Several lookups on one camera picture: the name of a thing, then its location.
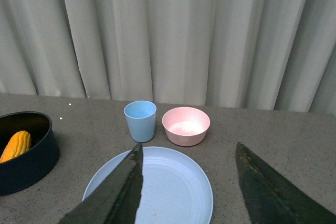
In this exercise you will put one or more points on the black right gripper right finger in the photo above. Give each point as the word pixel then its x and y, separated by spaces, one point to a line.
pixel 271 198

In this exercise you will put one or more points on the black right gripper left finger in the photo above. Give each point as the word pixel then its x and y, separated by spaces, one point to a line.
pixel 117 198

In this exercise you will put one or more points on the yellow corn cob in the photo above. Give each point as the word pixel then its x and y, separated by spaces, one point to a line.
pixel 18 144

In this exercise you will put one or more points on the light blue plate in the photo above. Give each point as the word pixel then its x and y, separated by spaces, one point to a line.
pixel 175 189

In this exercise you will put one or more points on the light blue cup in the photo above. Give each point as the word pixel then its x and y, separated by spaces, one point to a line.
pixel 140 117

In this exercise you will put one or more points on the dark blue saucepan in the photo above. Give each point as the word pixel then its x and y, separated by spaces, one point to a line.
pixel 30 167

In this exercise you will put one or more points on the pink bowl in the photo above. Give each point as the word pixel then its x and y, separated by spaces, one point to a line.
pixel 185 126

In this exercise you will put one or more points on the white curtain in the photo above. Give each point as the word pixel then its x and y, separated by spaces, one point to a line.
pixel 258 54

